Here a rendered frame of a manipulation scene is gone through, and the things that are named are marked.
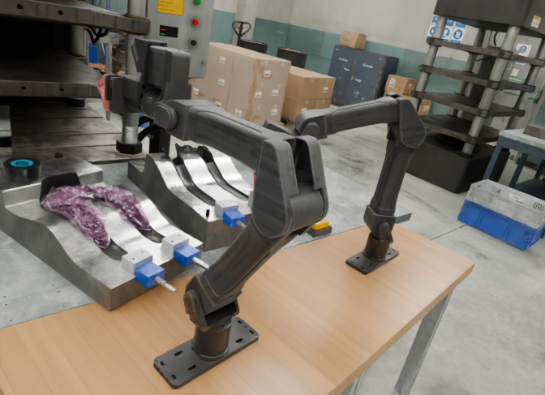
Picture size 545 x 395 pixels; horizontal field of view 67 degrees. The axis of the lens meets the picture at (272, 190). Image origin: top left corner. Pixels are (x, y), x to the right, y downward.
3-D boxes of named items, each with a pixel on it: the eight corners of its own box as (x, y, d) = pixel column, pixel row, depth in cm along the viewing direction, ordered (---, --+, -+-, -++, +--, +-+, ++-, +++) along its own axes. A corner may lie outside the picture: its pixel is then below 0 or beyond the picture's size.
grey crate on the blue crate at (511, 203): (550, 221, 358) (557, 205, 352) (534, 230, 331) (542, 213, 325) (481, 192, 397) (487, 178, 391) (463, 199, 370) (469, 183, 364)
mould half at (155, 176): (279, 233, 122) (289, 192, 117) (203, 252, 106) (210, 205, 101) (195, 170, 156) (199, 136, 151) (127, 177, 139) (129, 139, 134)
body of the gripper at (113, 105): (108, 75, 74) (129, 83, 70) (157, 77, 82) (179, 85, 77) (108, 111, 77) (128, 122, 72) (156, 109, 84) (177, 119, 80)
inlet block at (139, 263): (183, 296, 84) (186, 274, 82) (165, 307, 80) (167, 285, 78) (139, 268, 90) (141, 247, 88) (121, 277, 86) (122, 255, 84)
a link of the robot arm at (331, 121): (298, 120, 95) (426, 95, 96) (292, 111, 103) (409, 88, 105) (305, 169, 100) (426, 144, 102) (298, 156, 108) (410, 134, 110)
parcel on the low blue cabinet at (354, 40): (364, 50, 789) (368, 34, 778) (354, 48, 767) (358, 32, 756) (348, 46, 816) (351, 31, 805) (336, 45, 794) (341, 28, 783)
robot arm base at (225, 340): (154, 328, 68) (178, 354, 64) (242, 287, 82) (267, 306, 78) (151, 363, 71) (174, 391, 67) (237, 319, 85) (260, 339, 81)
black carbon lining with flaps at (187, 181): (255, 207, 120) (260, 177, 116) (208, 215, 110) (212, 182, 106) (195, 163, 143) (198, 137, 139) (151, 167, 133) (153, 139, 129)
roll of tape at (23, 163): (7, 184, 97) (6, 170, 95) (0, 171, 102) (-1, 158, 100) (45, 180, 102) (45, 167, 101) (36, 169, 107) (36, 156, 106)
